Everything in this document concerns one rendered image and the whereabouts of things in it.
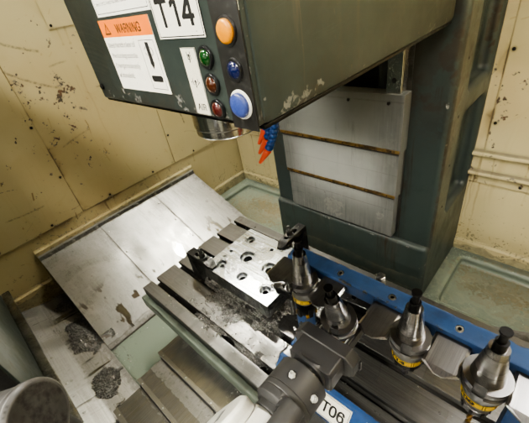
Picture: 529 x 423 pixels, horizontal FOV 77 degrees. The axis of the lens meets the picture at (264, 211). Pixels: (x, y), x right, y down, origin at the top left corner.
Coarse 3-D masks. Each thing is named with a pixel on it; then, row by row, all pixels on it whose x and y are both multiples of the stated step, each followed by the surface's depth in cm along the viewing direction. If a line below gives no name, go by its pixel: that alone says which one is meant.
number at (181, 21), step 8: (168, 0) 39; (176, 0) 38; (184, 0) 37; (192, 0) 37; (168, 8) 40; (176, 8) 39; (184, 8) 38; (192, 8) 37; (176, 16) 40; (184, 16) 39; (192, 16) 38; (176, 24) 40; (184, 24) 40; (192, 24) 39; (176, 32) 41
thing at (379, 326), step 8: (376, 304) 60; (368, 312) 59; (376, 312) 59; (384, 312) 59; (392, 312) 59; (360, 320) 59; (368, 320) 58; (376, 320) 58; (384, 320) 58; (392, 320) 57; (368, 328) 57; (376, 328) 57; (384, 328) 56; (368, 336) 56; (376, 336) 56; (384, 336) 55
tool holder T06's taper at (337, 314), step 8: (328, 304) 53; (336, 304) 53; (344, 304) 56; (328, 312) 54; (336, 312) 54; (344, 312) 55; (328, 320) 56; (336, 320) 55; (344, 320) 56; (336, 328) 57
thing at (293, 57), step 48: (240, 0) 33; (288, 0) 37; (336, 0) 43; (384, 0) 51; (432, 0) 64; (96, 48) 58; (288, 48) 39; (336, 48) 46; (384, 48) 55; (144, 96) 56; (192, 96) 46; (288, 96) 41
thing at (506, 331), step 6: (504, 330) 41; (510, 330) 41; (498, 336) 43; (504, 336) 41; (510, 336) 41; (498, 342) 42; (504, 342) 42; (510, 342) 42; (498, 348) 42; (504, 348) 42
